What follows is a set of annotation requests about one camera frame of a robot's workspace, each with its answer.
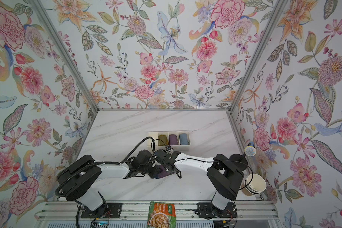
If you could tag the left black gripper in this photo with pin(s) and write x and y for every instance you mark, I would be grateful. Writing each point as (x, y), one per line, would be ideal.
(154, 169)

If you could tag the purple yellow teal sock pair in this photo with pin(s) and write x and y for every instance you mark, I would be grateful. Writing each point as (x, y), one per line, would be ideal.
(160, 172)

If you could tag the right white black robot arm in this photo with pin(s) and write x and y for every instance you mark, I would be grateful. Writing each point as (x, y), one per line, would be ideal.
(224, 174)

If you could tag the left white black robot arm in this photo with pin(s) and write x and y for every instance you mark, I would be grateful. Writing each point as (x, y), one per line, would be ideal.
(75, 182)

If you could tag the purple rolled sock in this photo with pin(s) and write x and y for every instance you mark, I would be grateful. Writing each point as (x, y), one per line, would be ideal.
(173, 139)

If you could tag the olive green rolled sock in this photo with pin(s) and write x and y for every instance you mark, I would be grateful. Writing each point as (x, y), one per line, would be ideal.
(163, 140)

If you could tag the blue rolled sock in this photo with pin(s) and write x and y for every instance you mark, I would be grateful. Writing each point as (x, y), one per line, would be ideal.
(184, 140)

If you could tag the white divided organizer tray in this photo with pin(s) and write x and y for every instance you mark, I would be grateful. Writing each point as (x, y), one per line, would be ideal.
(155, 135)

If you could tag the green snack bag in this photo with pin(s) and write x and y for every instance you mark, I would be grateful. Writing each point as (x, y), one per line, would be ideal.
(161, 215)

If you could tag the black stand with round lamp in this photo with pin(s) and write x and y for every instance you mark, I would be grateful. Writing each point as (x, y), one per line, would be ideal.
(240, 160)

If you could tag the beige paper cup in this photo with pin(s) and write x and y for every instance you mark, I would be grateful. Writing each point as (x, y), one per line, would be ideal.
(253, 184)

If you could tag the aluminium mounting rail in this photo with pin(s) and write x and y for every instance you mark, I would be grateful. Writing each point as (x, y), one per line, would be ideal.
(147, 210)

